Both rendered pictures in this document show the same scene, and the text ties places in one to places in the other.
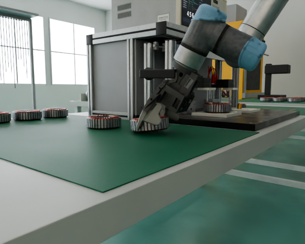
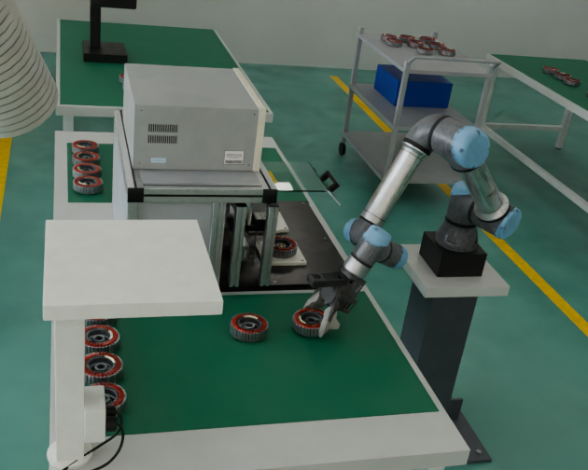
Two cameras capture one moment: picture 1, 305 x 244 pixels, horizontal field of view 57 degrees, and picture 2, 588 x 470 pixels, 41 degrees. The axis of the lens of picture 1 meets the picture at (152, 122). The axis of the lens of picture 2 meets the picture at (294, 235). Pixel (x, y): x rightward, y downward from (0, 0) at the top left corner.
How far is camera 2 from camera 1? 2.11 m
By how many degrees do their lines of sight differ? 57
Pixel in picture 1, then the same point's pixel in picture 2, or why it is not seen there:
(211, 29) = (385, 251)
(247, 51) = (401, 261)
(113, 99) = not seen: hidden behind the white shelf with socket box
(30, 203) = (435, 430)
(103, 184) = (429, 407)
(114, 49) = (185, 210)
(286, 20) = not seen: outside the picture
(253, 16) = (383, 211)
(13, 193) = (419, 431)
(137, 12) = (189, 140)
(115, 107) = not seen: hidden behind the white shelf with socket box
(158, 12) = (227, 146)
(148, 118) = (330, 325)
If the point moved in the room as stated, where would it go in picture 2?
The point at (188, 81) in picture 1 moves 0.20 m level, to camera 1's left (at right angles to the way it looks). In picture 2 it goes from (357, 286) to (318, 311)
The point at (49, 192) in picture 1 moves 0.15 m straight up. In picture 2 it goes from (426, 422) to (438, 376)
